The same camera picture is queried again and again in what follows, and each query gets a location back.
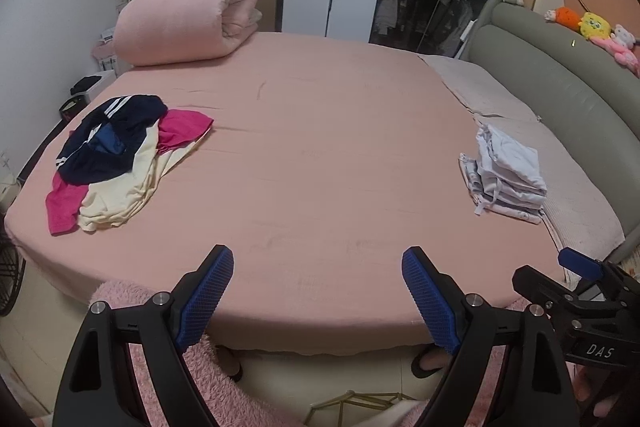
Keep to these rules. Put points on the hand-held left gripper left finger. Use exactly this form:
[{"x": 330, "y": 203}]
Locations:
[{"x": 205, "y": 302}]

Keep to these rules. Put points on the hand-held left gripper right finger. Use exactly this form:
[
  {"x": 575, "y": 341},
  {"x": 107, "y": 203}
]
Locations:
[{"x": 430, "y": 302}]

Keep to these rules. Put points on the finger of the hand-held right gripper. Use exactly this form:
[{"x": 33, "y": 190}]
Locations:
[
  {"x": 577, "y": 261},
  {"x": 537, "y": 289}
]

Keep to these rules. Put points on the navy garment with white stripes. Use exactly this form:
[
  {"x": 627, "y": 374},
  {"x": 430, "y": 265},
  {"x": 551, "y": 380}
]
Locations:
[{"x": 115, "y": 127}]

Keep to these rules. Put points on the stack of folded white clothes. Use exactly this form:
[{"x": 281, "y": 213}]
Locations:
[{"x": 510, "y": 172}]

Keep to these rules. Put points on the person's right hand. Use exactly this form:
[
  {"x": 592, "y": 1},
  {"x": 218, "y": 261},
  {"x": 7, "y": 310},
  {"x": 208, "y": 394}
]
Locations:
[{"x": 587, "y": 387}]

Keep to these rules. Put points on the white quilted mat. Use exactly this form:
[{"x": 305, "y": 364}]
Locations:
[{"x": 575, "y": 212}]

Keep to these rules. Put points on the black slipper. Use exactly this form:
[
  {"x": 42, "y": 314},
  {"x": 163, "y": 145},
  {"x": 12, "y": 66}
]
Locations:
[
  {"x": 427, "y": 364},
  {"x": 234, "y": 369}
]

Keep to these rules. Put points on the pink fluffy robe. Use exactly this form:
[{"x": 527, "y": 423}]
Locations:
[{"x": 210, "y": 387}]

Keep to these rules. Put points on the cream garment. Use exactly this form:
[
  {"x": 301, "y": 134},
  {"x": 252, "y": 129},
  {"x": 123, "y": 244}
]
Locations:
[{"x": 120, "y": 202}]

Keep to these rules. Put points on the magenta garment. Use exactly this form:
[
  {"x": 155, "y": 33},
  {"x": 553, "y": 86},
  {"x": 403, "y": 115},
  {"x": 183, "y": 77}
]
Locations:
[{"x": 182, "y": 127}]

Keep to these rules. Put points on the grey padded headboard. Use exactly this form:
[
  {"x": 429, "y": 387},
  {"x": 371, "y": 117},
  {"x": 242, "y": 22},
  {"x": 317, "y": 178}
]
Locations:
[{"x": 560, "y": 72}]

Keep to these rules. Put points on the bed with pink sheet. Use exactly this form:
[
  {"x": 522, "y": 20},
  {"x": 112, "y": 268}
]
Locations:
[{"x": 320, "y": 147}]

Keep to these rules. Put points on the black fan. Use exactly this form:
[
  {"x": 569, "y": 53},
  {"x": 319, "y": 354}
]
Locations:
[{"x": 11, "y": 277}]

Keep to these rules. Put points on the pink and white cat plush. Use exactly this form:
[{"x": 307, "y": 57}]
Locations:
[{"x": 622, "y": 44}]

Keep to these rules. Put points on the yellow sponge plush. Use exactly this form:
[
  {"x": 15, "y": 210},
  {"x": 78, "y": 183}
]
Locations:
[{"x": 594, "y": 25}]

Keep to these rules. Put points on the white storage box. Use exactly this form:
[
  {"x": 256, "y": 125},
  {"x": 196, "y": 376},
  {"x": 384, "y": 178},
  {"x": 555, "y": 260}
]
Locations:
[{"x": 95, "y": 89}]

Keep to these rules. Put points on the rolled pink quilt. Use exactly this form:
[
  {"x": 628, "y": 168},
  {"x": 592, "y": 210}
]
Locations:
[{"x": 175, "y": 12}]

